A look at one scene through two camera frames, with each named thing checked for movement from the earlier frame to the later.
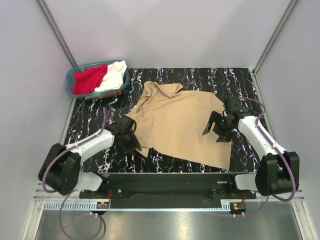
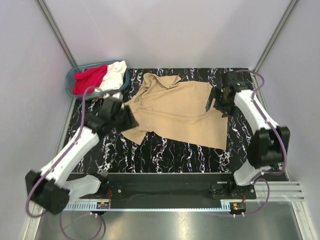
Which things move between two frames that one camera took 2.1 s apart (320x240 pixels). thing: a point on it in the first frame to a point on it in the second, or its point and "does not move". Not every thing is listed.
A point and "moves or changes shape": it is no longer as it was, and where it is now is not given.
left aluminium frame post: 57,31 does not move
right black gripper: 226,136 to 227,111
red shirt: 87,81 does not move
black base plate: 168,186 does not move
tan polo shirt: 172,121 moves or changes shape
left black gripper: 134,144 to 131,121
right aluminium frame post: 290,10 does not move
